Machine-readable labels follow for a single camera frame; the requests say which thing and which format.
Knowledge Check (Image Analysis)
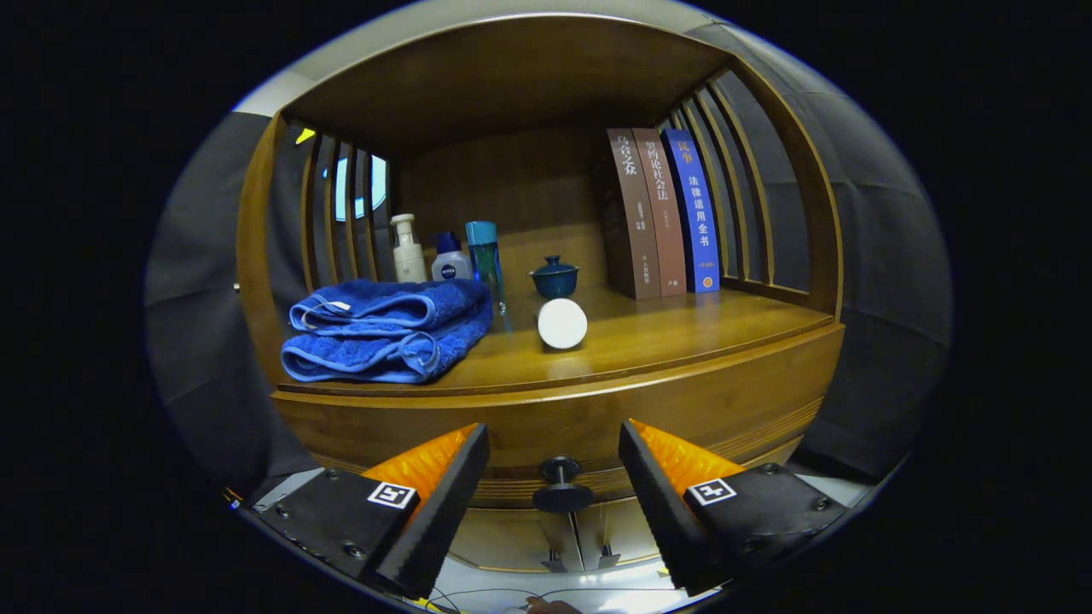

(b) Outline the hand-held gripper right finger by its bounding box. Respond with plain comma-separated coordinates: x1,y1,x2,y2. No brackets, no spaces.
619,418,850,598

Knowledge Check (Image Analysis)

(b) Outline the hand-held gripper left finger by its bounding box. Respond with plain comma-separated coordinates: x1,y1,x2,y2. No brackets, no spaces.
256,422,491,600

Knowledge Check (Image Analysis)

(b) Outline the wooden drawer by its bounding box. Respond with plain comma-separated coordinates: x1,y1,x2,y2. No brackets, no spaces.
271,324,845,514

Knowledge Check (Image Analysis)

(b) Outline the white facial cleanser tube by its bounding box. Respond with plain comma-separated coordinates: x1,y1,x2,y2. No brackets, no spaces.
537,298,589,350

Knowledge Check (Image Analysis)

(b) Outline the wooden cabinet door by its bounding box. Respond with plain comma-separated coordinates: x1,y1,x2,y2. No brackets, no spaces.
450,509,585,574
576,503,665,571

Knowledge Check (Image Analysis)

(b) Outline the wooden countertop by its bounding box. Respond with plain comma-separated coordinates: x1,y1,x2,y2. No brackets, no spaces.
277,281,835,397

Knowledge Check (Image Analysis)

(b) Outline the wooden cabinet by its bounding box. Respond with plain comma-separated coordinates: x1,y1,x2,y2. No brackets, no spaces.
235,13,845,574

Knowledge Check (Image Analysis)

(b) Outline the blue folded towel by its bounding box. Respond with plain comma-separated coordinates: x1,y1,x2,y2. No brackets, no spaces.
280,278,495,385

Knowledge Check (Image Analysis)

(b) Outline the white bottle with blue cap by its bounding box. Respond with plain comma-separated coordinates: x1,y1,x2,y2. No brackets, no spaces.
431,232,473,282

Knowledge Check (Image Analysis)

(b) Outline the dark blue lidded teacup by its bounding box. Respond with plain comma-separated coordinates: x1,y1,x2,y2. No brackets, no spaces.
529,255,581,299

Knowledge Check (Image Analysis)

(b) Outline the white pump bottle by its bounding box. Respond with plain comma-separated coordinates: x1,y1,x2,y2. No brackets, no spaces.
391,213,427,284

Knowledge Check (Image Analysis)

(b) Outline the teal transparent bottle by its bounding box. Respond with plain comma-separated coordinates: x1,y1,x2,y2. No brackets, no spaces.
465,221,506,315

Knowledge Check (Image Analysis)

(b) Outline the dark brown book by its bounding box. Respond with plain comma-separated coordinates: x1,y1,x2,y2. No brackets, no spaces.
597,128,663,301

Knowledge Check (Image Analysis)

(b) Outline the reddish brown book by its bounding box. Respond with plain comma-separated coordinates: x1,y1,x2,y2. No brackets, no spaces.
632,128,688,298

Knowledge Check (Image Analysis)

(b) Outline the blue book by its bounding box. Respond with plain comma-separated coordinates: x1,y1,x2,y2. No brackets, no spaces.
662,129,722,294

